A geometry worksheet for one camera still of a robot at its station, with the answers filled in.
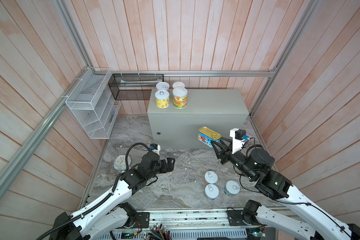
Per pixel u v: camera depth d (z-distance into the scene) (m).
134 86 1.05
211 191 0.78
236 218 0.73
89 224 0.41
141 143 0.71
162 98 0.73
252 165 0.47
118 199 0.48
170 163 0.69
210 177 0.82
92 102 0.69
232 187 0.80
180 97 0.71
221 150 0.55
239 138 0.51
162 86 0.78
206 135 0.62
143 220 0.73
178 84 0.78
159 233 0.60
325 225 0.41
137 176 0.57
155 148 0.69
